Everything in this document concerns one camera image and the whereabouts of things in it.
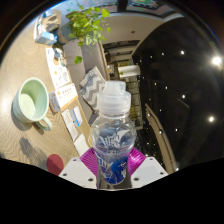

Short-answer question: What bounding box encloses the grey curved sofa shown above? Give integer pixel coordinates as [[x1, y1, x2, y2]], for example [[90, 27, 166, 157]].
[[63, 39, 111, 124]]

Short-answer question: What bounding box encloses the curved wooden ceiling beam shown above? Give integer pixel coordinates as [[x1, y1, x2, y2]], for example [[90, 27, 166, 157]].
[[143, 103, 178, 174]]

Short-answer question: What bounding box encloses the white round pillar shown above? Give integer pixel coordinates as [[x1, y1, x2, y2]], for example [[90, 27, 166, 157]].
[[118, 64, 142, 79]]

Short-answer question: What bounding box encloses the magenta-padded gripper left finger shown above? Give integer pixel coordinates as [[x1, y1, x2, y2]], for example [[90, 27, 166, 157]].
[[59, 147, 99, 189]]

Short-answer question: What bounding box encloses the grey white chevron cushion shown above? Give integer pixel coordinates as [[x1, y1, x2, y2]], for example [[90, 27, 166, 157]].
[[78, 65, 108, 113]]

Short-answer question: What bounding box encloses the pale green ceramic mug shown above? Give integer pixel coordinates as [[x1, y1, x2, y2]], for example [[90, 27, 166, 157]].
[[11, 77, 54, 132]]

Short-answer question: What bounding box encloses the group of ceiling spotlights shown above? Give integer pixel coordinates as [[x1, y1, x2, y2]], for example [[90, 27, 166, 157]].
[[143, 46, 224, 168]]

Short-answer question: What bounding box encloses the green potted plant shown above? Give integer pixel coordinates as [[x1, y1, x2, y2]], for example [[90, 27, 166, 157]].
[[57, 6, 112, 65]]

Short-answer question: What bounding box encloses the flat round red coaster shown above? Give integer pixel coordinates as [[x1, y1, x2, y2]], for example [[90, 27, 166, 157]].
[[46, 153, 65, 177]]

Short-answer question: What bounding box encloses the small white blue pack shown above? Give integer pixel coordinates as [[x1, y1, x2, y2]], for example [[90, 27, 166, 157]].
[[69, 105, 83, 128]]

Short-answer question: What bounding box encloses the light blue tissue pack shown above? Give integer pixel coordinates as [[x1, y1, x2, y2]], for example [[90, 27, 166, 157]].
[[34, 30, 58, 46]]

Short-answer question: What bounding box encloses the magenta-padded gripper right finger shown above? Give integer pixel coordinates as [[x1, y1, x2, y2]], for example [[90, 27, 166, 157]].
[[128, 147, 169, 189]]

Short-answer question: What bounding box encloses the white printed booklet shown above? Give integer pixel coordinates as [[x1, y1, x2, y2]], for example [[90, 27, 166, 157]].
[[44, 46, 72, 90]]

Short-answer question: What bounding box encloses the clear blue-labelled drink bottle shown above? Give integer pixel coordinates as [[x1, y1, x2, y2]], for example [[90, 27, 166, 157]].
[[89, 79, 138, 186]]

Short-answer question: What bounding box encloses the white paper sheet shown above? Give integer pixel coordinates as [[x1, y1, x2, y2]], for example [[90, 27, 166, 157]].
[[73, 133, 90, 157]]

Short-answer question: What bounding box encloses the white printed leaflet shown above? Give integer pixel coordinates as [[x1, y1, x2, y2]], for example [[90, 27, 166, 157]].
[[60, 108, 79, 142]]

